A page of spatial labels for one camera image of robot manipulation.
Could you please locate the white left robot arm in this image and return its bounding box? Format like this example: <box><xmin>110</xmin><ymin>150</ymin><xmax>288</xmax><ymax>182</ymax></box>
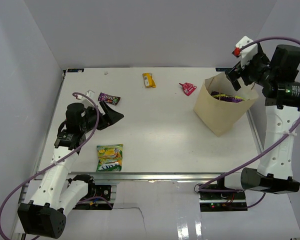
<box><xmin>17</xmin><ymin>101</ymin><xmax>124</xmax><ymax>239</ymax></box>

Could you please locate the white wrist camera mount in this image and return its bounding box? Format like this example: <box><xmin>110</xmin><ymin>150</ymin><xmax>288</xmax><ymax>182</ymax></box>
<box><xmin>73</xmin><ymin>90</ymin><xmax>95</xmax><ymax>108</ymax></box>
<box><xmin>232</xmin><ymin>36</ymin><xmax>258</xmax><ymax>69</ymax></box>

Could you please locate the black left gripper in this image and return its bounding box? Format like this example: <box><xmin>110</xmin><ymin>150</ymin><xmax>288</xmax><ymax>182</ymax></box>
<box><xmin>80</xmin><ymin>100</ymin><xmax>124</xmax><ymax>133</ymax></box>

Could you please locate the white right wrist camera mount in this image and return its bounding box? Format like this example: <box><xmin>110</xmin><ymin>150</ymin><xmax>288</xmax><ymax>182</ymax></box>
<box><xmin>232</xmin><ymin>36</ymin><xmax>258</xmax><ymax>69</ymax></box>

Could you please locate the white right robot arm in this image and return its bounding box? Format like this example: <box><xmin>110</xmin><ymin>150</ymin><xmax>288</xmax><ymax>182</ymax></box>
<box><xmin>215</xmin><ymin>43</ymin><xmax>300</xmax><ymax>200</ymax></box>

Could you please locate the purple chocolate bar wrapper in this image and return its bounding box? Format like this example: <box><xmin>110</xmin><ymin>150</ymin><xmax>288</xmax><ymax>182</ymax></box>
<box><xmin>98</xmin><ymin>92</ymin><xmax>121</xmax><ymax>106</ymax></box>

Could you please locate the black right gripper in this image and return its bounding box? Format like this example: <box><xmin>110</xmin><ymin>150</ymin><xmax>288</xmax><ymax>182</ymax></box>
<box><xmin>224</xmin><ymin>48</ymin><xmax>276</xmax><ymax>92</ymax></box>

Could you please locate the brown paper bag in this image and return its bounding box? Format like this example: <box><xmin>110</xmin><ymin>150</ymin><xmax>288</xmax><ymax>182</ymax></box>
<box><xmin>193</xmin><ymin>72</ymin><xmax>259</xmax><ymax>137</ymax></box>

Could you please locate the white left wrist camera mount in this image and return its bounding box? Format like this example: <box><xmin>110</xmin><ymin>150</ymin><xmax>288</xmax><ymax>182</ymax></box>
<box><xmin>73</xmin><ymin>90</ymin><xmax>95</xmax><ymax>108</ymax></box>

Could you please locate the green yellow chips bag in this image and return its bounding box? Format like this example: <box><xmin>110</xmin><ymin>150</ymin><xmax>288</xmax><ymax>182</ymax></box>
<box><xmin>96</xmin><ymin>144</ymin><xmax>124</xmax><ymax>172</ymax></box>

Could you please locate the dark blue chips bag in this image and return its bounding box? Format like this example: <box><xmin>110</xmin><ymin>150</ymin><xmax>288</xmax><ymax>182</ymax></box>
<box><xmin>210</xmin><ymin>91</ymin><xmax>246</xmax><ymax>103</ymax></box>

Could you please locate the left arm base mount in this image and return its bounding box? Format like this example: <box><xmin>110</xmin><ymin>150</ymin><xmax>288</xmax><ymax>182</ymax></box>
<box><xmin>73</xmin><ymin>184</ymin><xmax>117</xmax><ymax>211</ymax></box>

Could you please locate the yellow snack bar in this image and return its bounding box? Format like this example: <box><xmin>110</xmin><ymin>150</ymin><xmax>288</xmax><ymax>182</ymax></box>
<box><xmin>142</xmin><ymin>72</ymin><xmax>156</xmax><ymax>88</ymax></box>

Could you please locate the red candy packet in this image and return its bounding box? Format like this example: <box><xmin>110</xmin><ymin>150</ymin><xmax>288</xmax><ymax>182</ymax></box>
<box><xmin>179</xmin><ymin>82</ymin><xmax>197</xmax><ymax>96</ymax></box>

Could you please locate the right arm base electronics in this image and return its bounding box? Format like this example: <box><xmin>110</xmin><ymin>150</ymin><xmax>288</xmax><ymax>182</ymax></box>
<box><xmin>194</xmin><ymin>183</ymin><xmax>248</xmax><ymax>213</ymax></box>

